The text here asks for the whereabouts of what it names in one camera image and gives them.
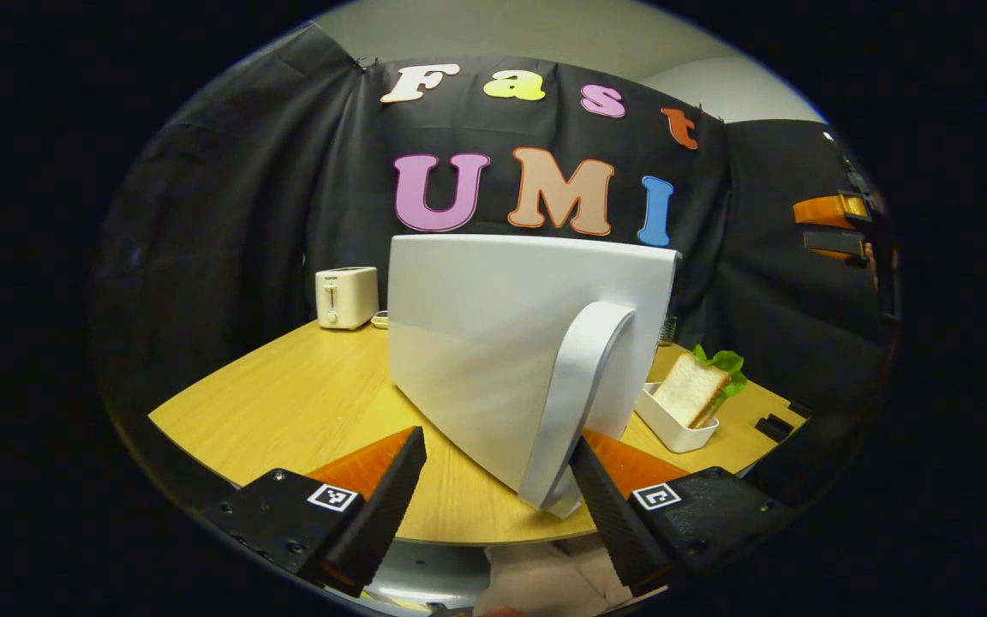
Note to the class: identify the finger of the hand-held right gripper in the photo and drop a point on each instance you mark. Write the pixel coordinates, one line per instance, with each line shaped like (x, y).
(832, 211)
(836, 243)

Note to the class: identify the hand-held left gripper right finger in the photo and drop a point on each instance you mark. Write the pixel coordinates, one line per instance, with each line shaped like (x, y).
(613, 523)

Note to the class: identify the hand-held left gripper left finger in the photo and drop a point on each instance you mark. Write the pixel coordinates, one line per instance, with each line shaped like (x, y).
(386, 514)

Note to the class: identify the sandwich with lettuce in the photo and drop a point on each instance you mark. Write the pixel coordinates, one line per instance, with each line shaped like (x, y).
(690, 390)

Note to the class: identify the white microwave oven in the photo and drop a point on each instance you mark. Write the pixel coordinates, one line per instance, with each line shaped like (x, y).
(476, 343)

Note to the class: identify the person's pale clothing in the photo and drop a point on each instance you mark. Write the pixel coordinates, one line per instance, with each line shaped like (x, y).
(545, 583)

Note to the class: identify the white rectangular dish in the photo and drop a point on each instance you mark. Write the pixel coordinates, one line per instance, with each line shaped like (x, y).
(673, 433)

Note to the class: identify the small black block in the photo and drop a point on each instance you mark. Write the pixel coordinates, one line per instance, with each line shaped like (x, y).
(800, 409)
(773, 428)

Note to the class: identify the small white compartment dish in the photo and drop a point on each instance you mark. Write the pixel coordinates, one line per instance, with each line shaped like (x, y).
(380, 320)

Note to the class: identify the white toaster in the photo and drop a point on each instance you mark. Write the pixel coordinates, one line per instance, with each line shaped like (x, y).
(346, 296)

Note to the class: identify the black backdrop cloth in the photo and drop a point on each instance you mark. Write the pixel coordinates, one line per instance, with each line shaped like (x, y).
(228, 214)

